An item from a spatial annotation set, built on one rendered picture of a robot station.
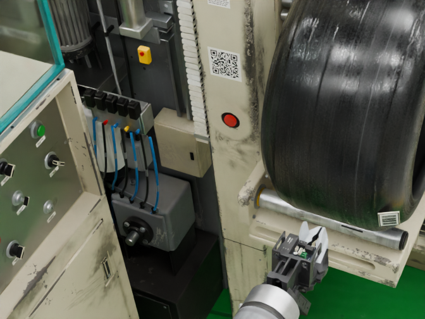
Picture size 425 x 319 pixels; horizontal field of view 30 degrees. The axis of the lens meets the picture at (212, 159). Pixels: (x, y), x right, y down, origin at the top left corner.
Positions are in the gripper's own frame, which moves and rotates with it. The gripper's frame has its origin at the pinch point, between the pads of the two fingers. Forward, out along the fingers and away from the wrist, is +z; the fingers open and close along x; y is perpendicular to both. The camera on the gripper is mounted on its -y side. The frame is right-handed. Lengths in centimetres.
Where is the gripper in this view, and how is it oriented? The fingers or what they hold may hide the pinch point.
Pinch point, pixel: (319, 235)
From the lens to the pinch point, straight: 148.5
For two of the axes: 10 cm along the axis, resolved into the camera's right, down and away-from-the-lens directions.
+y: -0.3, -7.8, -6.2
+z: 4.6, -5.6, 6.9
